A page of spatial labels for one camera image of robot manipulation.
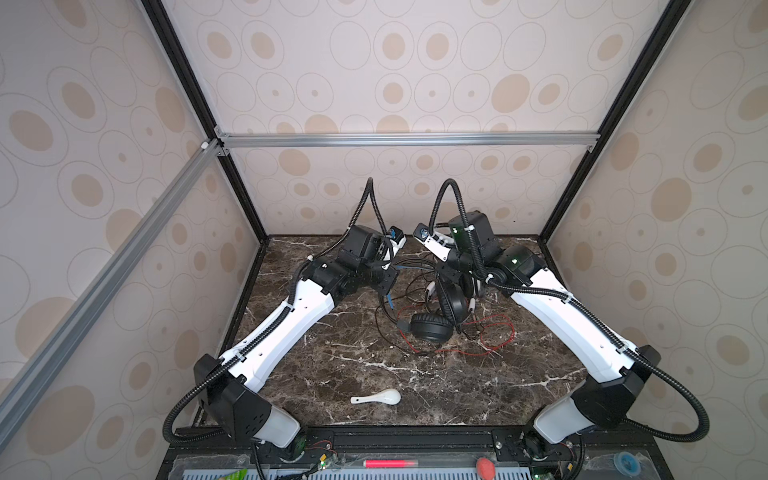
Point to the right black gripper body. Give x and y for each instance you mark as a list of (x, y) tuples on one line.
[(462, 262)]

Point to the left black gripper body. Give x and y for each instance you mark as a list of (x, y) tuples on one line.
[(372, 273)]

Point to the black blue headphones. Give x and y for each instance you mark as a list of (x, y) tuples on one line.
[(456, 293)]

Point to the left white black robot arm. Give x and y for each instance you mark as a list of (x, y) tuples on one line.
[(228, 386)]

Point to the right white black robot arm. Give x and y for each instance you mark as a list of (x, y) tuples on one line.
[(616, 368)]

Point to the white ceramic spoon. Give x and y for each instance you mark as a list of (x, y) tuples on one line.
[(386, 397)]

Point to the blue tape roll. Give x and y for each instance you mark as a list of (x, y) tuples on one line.
[(626, 464)]

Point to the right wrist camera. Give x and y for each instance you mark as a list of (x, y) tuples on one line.
[(440, 245)]

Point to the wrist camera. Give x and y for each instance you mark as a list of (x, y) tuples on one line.
[(440, 245), (397, 239)]

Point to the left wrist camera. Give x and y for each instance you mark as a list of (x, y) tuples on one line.
[(397, 239)]

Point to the silver aluminium back rail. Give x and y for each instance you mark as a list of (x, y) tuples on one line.
[(227, 141)]

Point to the silver aluminium rail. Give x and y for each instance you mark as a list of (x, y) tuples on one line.
[(227, 141), (43, 368)]

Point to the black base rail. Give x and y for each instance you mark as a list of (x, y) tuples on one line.
[(417, 452)]

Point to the silver aluminium left rail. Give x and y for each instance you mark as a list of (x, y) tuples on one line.
[(43, 368)]

